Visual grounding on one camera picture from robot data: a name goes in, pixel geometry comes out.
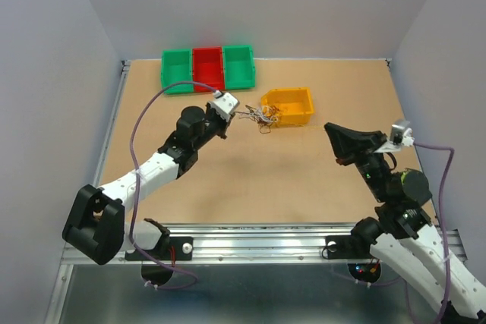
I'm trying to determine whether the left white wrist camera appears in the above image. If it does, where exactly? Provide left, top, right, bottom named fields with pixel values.
left=209, top=90, right=240, bottom=122

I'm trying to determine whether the wire bundle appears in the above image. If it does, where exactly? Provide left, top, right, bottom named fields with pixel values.
left=234, top=102, right=284, bottom=135

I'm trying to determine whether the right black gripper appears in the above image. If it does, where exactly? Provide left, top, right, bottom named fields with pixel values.
left=323, top=120, right=389, bottom=200

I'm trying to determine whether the yellow bin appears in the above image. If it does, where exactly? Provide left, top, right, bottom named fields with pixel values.
left=260, top=87, right=314, bottom=127

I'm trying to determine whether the left green bin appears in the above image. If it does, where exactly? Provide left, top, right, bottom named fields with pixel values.
left=161, top=49, right=192, bottom=88

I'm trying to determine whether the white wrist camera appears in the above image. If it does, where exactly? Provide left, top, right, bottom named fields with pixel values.
left=376, top=119, right=415, bottom=153
left=209, top=90, right=240, bottom=122

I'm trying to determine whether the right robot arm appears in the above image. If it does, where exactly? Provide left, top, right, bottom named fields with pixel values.
left=321, top=120, right=485, bottom=323

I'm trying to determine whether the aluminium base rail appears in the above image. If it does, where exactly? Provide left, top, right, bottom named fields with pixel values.
left=60, top=223, right=466, bottom=264

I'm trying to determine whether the right green bin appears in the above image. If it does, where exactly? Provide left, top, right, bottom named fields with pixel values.
left=222, top=45, right=256, bottom=90

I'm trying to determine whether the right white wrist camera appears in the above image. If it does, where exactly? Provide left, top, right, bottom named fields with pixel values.
left=376, top=119, right=415, bottom=153

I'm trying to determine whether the green bin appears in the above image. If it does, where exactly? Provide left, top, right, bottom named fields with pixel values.
left=161, top=49, right=192, bottom=88
left=222, top=45, right=256, bottom=90

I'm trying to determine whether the red bin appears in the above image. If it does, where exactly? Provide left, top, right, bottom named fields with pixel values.
left=192, top=47, right=225, bottom=90

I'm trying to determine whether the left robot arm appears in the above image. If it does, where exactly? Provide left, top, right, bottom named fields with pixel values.
left=62, top=93, right=239, bottom=265

